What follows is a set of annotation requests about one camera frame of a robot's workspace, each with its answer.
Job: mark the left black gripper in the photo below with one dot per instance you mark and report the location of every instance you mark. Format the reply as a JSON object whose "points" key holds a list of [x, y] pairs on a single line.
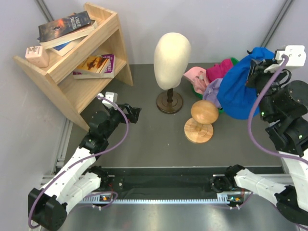
{"points": [[133, 115]]}

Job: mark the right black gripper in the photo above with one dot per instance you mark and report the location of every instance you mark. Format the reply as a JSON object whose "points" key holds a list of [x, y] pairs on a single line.
{"points": [[257, 67]]}

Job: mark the blue cap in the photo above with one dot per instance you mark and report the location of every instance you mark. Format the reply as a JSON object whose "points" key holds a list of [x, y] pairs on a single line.
{"points": [[234, 96]]}

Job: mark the magenta cap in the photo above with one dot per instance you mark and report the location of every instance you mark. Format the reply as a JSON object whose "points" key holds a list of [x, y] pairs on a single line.
{"points": [[219, 70]]}

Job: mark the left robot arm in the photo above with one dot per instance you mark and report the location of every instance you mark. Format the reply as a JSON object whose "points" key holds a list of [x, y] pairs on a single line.
{"points": [[50, 205]]}

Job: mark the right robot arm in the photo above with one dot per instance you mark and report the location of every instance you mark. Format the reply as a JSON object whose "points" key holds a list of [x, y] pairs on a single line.
{"points": [[282, 104]]}

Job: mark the dark wooden mannequin stand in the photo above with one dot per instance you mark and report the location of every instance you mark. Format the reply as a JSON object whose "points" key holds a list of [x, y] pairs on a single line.
{"points": [[169, 102]]}

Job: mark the green plastic bin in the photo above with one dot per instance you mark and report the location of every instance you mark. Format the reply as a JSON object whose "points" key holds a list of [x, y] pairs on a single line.
{"points": [[200, 96]]}

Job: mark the orange purple paperback book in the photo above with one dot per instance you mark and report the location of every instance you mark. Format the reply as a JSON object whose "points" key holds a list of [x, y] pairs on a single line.
{"points": [[102, 66]]}

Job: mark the lavender cap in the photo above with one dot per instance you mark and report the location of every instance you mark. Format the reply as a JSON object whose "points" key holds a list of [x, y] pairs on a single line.
{"points": [[211, 92]]}

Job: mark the wooden bookshelf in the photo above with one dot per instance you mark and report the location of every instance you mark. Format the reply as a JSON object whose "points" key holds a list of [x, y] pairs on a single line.
{"points": [[71, 96]]}

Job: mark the round wooden hat stand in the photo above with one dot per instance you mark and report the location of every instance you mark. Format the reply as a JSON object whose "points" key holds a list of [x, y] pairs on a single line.
{"points": [[199, 128]]}

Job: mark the light pink cap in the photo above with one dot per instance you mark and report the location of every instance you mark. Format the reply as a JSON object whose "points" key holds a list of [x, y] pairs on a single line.
{"points": [[197, 77]]}

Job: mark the cream mannequin head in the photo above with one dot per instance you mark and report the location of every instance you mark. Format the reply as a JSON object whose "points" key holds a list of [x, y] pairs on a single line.
{"points": [[171, 57]]}

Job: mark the blue cover book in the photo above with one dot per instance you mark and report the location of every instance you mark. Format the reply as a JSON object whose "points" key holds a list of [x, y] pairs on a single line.
{"points": [[63, 49]]}

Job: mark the pink power adapter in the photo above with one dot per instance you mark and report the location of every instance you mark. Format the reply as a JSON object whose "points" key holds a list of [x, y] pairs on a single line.
{"points": [[38, 56]]}

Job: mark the dark cover paperback book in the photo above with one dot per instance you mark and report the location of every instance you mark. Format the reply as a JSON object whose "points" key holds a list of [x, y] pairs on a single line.
{"points": [[67, 29]]}

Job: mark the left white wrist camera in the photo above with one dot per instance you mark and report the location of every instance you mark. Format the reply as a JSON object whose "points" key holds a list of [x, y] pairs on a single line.
{"points": [[108, 99]]}

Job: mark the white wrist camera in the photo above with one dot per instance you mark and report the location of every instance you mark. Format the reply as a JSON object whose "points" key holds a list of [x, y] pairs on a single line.
{"points": [[108, 99], [296, 58]]}

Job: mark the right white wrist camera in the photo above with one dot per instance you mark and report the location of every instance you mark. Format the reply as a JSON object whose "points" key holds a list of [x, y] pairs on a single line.
{"points": [[296, 58]]}

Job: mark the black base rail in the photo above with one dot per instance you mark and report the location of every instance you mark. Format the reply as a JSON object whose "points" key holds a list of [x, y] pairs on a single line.
{"points": [[168, 183]]}

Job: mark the grey cable duct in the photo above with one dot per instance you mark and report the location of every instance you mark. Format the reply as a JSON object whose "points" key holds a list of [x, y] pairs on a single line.
{"points": [[220, 199]]}

